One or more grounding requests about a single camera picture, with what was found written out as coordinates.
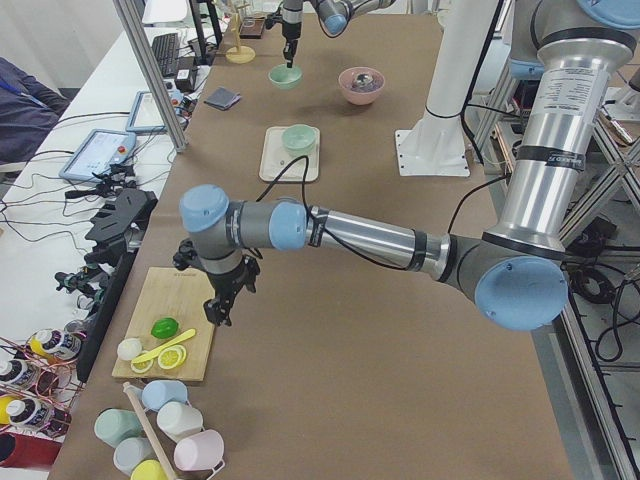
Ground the grey cup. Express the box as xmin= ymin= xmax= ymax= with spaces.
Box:
xmin=113 ymin=437 xmax=153 ymax=475

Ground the wooden rack handle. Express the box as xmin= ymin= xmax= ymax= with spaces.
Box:
xmin=123 ymin=382 xmax=178 ymax=480

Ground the wrist camera mount arm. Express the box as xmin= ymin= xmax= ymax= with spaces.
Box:
xmin=265 ymin=8 xmax=283 ymax=30

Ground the yellow cup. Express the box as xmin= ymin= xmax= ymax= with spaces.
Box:
xmin=130 ymin=459 xmax=168 ymax=480

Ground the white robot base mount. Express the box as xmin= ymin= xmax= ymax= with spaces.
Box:
xmin=395 ymin=0 xmax=502 ymax=177

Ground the far teach pendant tablet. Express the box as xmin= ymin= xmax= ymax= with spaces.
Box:
xmin=125 ymin=91 xmax=166 ymax=134

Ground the teach pendant tablet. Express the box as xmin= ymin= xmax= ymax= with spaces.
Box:
xmin=125 ymin=91 xmax=166 ymax=134
xmin=58 ymin=129 xmax=136 ymax=182

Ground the yellow plastic knife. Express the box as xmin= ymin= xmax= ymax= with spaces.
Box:
xmin=131 ymin=328 xmax=197 ymax=363

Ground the lemon slice pair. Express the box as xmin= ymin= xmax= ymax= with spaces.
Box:
xmin=157 ymin=344 xmax=187 ymax=370

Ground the green bowl on tray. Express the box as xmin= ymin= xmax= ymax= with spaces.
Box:
xmin=283 ymin=143 xmax=316 ymax=157

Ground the wooden stand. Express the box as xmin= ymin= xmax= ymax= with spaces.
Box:
xmin=225 ymin=1 xmax=256 ymax=64

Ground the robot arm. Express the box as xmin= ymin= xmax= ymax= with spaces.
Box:
xmin=173 ymin=1 xmax=639 ymax=331
xmin=276 ymin=0 xmax=395 ymax=69

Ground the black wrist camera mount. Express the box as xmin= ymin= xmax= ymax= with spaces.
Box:
xmin=172 ymin=239 xmax=202 ymax=271

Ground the white cup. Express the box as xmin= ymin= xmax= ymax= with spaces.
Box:
xmin=156 ymin=401 xmax=204 ymax=442

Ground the copper wire bottle rack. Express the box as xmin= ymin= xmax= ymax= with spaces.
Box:
xmin=1 ymin=333 xmax=84 ymax=441

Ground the black tool holder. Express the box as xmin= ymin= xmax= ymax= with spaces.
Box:
xmin=55 ymin=188 xmax=158 ymax=383

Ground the beige serving tray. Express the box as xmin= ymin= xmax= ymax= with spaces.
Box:
xmin=259 ymin=126 xmax=320 ymax=183

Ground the single lemon slice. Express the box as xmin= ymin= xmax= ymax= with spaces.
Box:
xmin=130 ymin=359 xmax=154 ymax=374

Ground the grey folded cloth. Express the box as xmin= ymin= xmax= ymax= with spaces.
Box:
xmin=204 ymin=87 xmax=242 ymax=111

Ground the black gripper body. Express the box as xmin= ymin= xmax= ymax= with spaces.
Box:
xmin=207 ymin=255 xmax=260 ymax=306
xmin=282 ymin=21 xmax=302 ymax=46

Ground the dark wooden tray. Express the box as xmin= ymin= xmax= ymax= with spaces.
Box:
xmin=239 ymin=17 xmax=265 ymax=39

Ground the yellow bottle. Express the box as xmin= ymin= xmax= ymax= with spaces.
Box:
xmin=30 ymin=329 xmax=82 ymax=361

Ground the metal scoop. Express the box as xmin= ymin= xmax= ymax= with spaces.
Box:
xmin=351 ymin=72 xmax=376 ymax=92

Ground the green cup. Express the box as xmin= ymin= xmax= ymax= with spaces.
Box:
xmin=94 ymin=408 xmax=143 ymax=448

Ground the pink cup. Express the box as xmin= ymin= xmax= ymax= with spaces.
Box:
xmin=174 ymin=429 xmax=225 ymax=472

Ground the aluminium frame post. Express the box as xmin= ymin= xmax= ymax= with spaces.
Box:
xmin=113 ymin=0 xmax=187 ymax=153

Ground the green lime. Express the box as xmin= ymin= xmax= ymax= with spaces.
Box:
xmin=150 ymin=317 xmax=179 ymax=339

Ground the seated person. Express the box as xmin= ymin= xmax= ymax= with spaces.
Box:
xmin=1 ymin=58 xmax=70 ymax=164

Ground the near teach pendant tablet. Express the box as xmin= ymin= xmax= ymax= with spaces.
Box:
xmin=58 ymin=129 xmax=136 ymax=182

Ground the black keyboard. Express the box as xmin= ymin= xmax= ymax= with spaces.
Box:
xmin=151 ymin=33 xmax=180 ymax=78

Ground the pink bowl with ice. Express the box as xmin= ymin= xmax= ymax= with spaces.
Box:
xmin=338 ymin=67 xmax=385 ymax=106

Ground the blue cup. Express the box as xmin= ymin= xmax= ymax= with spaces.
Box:
xmin=141 ymin=380 xmax=188 ymax=411

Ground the green bowl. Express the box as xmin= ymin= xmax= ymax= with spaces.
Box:
xmin=281 ymin=124 xmax=316 ymax=146
xmin=268 ymin=64 xmax=303 ymax=90
xmin=283 ymin=143 xmax=316 ymax=157

